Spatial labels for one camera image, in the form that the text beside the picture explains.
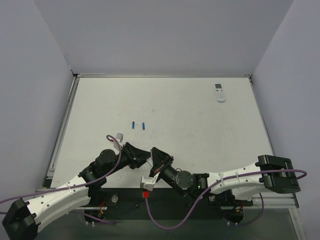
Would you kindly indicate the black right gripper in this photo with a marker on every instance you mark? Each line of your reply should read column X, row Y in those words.
column 162, row 165

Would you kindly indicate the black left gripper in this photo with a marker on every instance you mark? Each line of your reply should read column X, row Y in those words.
column 131, row 155

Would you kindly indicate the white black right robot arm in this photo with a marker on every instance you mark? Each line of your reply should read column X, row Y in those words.
column 269, row 174

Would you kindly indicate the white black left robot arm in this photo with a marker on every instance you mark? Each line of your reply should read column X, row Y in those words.
column 26, row 218

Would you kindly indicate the small white remote control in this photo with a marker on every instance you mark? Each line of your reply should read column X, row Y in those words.
column 219, row 92

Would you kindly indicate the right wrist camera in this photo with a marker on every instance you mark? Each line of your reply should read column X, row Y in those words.
column 148, row 183

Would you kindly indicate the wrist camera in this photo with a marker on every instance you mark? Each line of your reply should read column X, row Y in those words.
column 148, row 183
column 117, row 141

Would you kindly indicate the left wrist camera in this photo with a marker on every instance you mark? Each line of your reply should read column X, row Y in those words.
column 117, row 141

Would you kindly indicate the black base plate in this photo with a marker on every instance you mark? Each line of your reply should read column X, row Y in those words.
column 164, row 203

